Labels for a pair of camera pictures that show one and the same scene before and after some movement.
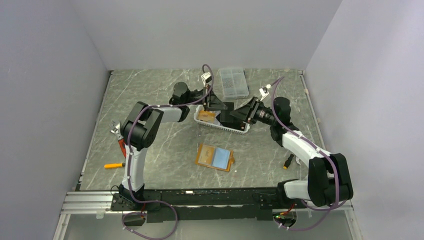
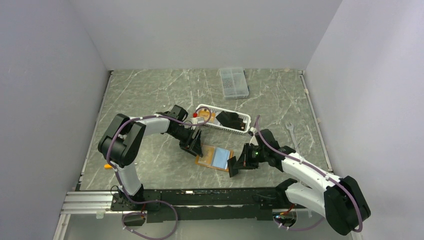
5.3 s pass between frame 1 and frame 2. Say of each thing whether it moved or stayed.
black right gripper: moved
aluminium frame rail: stayed
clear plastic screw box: stayed
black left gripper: moved
